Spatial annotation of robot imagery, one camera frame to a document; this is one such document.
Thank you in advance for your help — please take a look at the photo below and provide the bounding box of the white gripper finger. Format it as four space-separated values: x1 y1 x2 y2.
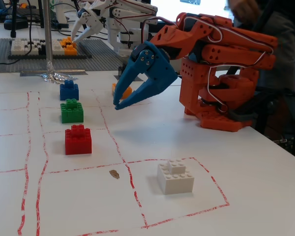
71 13 90 38
72 25 97 43

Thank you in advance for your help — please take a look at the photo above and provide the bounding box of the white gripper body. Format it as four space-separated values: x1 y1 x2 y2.
78 0 114 35

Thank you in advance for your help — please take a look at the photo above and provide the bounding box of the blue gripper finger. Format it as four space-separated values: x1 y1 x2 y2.
112 48 158 106
114 78 163 111

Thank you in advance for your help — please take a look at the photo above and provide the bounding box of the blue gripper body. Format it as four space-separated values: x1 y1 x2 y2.
128 41 179 94

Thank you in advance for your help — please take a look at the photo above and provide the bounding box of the grey tape marker patch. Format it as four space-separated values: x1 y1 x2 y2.
114 74 145 82

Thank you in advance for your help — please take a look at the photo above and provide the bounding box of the orange toy brick block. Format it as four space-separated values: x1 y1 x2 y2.
112 83 133 99

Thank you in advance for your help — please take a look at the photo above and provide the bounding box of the blue toy brick block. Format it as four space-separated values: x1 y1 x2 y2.
59 80 80 101

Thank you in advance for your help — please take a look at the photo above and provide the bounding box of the green toy brick block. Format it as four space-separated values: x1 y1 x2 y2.
60 98 85 123

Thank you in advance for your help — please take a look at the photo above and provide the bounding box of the red toy brick block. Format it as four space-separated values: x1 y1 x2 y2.
64 124 93 155

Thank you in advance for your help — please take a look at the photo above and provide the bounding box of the white toy brick block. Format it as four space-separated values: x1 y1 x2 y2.
156 158 195 195

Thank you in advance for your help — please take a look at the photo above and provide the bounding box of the person hand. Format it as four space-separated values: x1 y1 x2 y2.
229 0 261 26

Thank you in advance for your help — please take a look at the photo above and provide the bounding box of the white printed stand part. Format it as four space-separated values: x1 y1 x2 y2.
50 0 70 28

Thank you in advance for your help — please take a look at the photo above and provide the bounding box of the dark grey brick strip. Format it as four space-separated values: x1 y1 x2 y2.
7 41 93 59

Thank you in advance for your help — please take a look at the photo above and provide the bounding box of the orange brick stack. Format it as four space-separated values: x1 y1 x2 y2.
59 36 78 56

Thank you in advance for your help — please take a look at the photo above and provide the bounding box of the large grey studded baseplate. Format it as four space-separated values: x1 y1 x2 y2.
0 38 133 74

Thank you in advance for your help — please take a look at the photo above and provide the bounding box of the shiny metal pole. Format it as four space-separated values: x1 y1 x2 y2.
43 0 54 74

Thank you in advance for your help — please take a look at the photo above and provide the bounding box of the black and white brick cluster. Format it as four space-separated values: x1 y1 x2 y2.
27 39 64 56

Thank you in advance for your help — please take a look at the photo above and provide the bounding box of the crumpled silver foil tape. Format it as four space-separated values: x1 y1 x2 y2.
35 60 79 85

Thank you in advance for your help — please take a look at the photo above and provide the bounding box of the bright white screen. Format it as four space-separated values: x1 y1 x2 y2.
151 0 231 18

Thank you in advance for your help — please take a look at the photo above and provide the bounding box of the thin black stand pole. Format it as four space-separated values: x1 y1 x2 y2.
10 0 17 38

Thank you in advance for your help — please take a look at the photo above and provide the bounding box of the long grey tape strip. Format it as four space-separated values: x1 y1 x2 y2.
20 69 86 77

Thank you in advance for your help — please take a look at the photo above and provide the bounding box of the black desk clamp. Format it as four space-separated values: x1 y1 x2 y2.
227 88 295 123

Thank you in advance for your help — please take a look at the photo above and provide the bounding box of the person in grey shirt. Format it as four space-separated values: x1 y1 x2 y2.
257 0 295 93

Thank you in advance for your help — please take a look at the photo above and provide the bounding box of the small electronics board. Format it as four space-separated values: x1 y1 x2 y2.
272 136 295 151

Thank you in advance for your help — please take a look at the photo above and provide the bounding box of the white arm servo cable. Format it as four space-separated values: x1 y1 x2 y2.
184 14 277 114

